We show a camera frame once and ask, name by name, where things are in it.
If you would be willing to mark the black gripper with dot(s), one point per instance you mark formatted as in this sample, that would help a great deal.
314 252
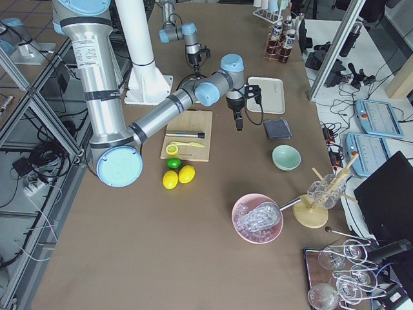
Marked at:
235 104
194 59

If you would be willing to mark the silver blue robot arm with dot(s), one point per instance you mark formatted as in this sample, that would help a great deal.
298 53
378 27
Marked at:
174 29
123 121

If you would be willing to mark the cream rabbit tray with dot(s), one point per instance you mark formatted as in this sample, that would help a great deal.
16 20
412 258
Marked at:
272 93

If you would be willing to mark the wine glass rack tray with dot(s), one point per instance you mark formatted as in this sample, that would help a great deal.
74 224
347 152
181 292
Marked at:
341 275

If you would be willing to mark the steel muddler black tip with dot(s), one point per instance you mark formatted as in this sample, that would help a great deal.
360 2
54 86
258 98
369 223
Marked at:
200 135

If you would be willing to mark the grey folded cloth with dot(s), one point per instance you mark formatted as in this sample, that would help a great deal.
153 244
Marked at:
277 129

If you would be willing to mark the green ceramic bowl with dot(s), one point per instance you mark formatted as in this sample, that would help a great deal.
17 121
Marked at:
286 158

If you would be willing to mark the yellow plastic knife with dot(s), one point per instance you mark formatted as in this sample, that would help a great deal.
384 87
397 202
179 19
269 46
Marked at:
190 144

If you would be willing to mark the halved lemon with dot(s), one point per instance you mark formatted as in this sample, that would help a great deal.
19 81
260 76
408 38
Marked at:
171 149

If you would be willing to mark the tea bottle front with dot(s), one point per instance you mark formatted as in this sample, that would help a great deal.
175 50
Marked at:
287 46

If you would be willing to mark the tea bottle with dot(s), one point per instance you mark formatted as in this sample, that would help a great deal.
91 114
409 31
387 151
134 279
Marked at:
287 24
275 35
287 46

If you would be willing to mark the tea bottle middle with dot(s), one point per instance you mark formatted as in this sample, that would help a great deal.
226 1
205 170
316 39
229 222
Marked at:
275 35

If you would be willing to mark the whole yellow lemon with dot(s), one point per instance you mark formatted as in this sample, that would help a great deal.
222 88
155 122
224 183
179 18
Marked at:
186 174
170 179

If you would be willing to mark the green lime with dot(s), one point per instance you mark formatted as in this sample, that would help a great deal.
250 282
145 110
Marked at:
173 163

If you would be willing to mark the white cup rack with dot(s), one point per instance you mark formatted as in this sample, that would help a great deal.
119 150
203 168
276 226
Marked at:
270 10

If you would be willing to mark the tea bottle back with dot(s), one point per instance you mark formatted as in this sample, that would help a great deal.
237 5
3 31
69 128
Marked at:
287 24

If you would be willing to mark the steel ice scoop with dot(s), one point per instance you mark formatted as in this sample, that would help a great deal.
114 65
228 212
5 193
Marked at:
264 216

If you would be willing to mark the clear glass mug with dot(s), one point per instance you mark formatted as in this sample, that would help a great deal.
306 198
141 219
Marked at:
327 192

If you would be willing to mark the wooden mug tree stand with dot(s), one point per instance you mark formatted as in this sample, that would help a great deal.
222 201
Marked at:
309 214

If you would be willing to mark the pink bowl with ice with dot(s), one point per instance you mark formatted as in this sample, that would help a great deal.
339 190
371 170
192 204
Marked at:
244 205

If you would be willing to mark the blue teach pendant far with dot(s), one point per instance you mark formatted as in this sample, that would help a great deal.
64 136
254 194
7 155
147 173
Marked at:
378 118

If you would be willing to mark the blue teach pendant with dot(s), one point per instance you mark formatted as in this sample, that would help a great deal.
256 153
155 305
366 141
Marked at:
372 152
378 118

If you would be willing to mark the blue teach pendant near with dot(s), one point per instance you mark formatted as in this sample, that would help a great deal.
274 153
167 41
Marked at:
372 152

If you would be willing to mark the black monitor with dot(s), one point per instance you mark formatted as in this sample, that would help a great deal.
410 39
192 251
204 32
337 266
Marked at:
385 200

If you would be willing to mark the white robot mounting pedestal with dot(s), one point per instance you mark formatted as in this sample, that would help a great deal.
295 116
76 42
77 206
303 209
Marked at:
146 84

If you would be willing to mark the copper wire bottle rack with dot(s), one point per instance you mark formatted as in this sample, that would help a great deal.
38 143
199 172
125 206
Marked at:
272 54

